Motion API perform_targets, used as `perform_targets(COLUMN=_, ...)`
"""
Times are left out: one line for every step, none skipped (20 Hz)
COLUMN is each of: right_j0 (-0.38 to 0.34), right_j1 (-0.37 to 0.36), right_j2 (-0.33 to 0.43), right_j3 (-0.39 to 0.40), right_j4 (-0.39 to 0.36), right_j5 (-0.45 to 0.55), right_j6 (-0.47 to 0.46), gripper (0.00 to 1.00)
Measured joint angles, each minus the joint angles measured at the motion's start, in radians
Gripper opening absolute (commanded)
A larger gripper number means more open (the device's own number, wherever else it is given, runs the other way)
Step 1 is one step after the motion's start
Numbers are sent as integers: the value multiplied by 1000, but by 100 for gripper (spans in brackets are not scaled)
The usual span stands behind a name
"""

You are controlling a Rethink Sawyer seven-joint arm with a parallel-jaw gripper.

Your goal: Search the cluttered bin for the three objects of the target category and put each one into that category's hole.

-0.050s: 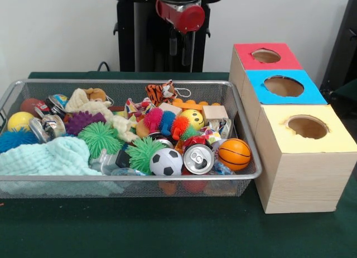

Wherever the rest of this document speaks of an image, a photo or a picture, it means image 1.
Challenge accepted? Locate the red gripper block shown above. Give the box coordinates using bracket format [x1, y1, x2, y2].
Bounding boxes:
[155, 0, 206, 66]

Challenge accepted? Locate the orange basketball toy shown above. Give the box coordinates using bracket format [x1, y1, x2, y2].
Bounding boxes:
[218, 138, 252, 171]

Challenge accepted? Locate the silver mesh bin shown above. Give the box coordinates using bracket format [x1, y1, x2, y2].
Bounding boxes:
[0, 78, 263, 199]

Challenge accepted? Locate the wooden box with three holes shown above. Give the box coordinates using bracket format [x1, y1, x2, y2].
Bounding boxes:
[228, 42, 357, 214]

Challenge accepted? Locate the orange tiger plush toy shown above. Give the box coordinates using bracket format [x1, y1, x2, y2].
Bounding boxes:
[145, 79, 177, 107]

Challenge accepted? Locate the yellow smiley face ball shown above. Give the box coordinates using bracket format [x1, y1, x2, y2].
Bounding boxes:
[180, 109, 206, 131]

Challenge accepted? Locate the green spiky ball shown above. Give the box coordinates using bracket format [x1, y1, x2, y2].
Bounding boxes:
[77, 121, 125, 160]
[126, 137, 165, 175]

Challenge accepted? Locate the silver soda can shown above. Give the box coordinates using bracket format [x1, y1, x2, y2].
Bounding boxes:
[183, 144, 215, 175]

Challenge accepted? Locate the black and white soccer ball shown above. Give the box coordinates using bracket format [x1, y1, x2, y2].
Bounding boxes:
[149, 148, 184, 176]

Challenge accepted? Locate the black flat panel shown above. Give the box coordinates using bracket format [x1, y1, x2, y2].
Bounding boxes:
[320, 0, 357, 94]

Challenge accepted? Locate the plain yellow ball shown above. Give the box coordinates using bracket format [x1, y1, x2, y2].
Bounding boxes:
[7, 111, 36, 132]

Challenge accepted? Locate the mint green cloth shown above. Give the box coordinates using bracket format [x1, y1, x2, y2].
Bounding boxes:
[0, 136, 103, 176]

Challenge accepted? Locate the blue spiky ball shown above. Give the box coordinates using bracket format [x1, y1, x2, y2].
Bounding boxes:
[0, 128, 38, 154]

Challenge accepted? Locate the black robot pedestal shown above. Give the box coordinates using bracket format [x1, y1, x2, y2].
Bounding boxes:
[107, 0, 225, 73]

